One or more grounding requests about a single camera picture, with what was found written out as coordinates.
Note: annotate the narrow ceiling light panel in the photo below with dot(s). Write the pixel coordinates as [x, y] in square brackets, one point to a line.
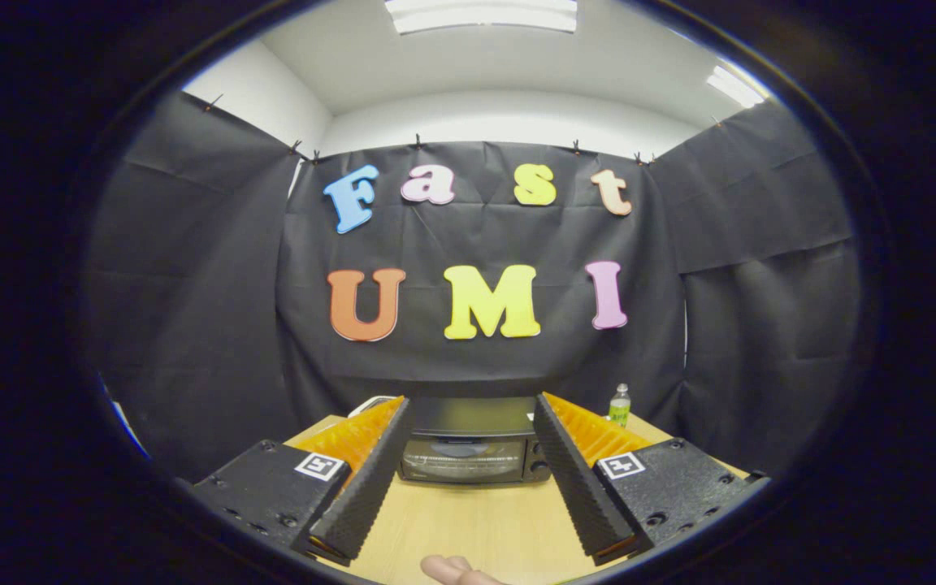
[734, 87]

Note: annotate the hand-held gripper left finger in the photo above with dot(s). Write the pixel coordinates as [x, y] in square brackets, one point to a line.
[370, 479]

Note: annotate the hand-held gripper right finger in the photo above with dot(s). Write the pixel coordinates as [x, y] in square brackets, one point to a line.
[574, 479]

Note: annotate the green label drink bottle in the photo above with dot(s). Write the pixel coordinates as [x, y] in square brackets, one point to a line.
[620, 406]

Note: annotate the black toaster oven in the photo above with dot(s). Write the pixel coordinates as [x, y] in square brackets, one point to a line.
[468, 443]

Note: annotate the wide ceiling light panel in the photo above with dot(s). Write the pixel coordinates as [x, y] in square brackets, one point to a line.
[480, 15]

